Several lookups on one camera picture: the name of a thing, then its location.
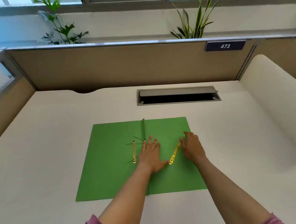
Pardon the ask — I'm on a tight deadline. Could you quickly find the cream curved paper sheet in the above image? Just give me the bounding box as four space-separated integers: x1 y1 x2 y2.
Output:
237 52 296 169

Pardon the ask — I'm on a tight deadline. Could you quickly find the person's right hand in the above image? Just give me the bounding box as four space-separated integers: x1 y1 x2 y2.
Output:
179 130 208 166

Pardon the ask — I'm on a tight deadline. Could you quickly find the snake plant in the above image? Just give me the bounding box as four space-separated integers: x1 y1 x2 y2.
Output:
168 0 228 41

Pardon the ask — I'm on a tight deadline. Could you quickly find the grey desk cable hatch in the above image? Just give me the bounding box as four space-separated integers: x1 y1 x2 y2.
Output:
136 83 222 107

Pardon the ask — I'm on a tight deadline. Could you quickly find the green folder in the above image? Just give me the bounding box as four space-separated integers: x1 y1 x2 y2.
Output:
70 114 209 203

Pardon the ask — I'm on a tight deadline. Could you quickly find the broad-leaf green plant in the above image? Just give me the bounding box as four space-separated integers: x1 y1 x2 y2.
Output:
32 0 90 47

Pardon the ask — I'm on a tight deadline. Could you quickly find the dark blue number plate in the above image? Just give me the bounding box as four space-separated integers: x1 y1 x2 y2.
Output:
204 39 247 53

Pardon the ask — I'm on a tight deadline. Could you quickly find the person's left forearm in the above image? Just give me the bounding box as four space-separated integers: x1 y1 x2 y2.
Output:
94 163 157 224

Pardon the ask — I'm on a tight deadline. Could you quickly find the person's left hand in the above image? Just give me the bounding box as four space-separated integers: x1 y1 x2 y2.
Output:
135 134 170 175

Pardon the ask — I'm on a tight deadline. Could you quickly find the yellow metal fastener bar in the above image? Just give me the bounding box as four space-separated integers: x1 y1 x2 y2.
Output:
167 141 183 166

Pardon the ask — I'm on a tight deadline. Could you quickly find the pink right sleeve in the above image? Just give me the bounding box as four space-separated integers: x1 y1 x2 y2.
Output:
262 212 285 224

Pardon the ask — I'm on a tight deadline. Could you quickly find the person's right forearm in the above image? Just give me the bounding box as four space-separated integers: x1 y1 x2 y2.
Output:
192 152 272 224

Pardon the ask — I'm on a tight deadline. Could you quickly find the narrow beige partition panel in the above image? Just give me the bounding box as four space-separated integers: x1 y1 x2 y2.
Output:
236 36 296 87

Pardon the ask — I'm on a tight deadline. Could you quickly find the yellow fastener strip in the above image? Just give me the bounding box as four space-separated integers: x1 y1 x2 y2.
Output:
125 135 145 165

